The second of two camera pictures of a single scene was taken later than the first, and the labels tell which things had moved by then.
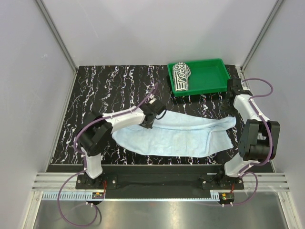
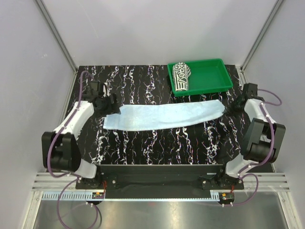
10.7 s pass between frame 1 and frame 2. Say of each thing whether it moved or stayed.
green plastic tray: stayed
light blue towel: moved
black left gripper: moved
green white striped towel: stayed
